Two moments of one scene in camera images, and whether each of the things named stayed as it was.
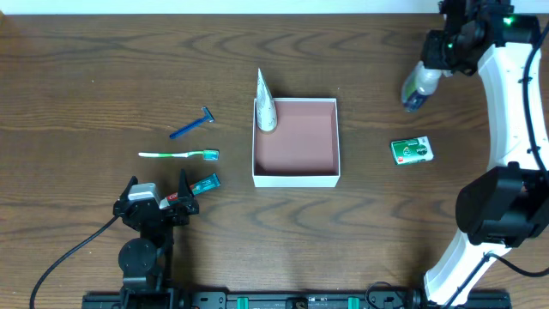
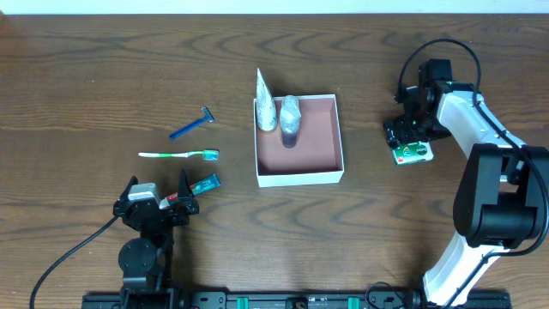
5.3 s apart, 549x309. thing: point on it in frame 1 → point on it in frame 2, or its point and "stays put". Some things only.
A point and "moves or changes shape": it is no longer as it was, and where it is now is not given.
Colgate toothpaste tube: (209, 183) stays put
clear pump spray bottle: (420, 82) moves or changes shape
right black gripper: (435, 53) → (395, 134)
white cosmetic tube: (267, 112) stays put
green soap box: (413, 149) stays put
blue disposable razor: (208, 117) stays put
